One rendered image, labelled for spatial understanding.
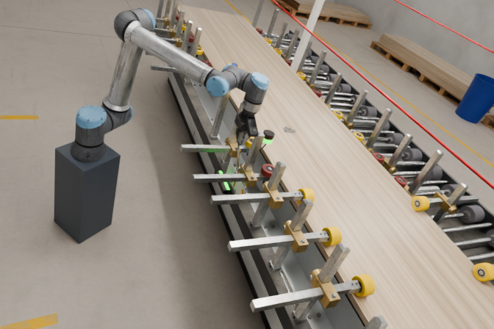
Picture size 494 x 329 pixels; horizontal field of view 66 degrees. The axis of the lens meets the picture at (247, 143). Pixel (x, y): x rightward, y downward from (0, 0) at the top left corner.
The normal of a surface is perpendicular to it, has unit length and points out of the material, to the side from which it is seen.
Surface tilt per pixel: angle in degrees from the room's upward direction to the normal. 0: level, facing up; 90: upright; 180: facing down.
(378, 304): 0
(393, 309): 0
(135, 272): 0
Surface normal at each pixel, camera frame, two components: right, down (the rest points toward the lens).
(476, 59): -0.86, 0.04
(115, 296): 0.29, -0.79
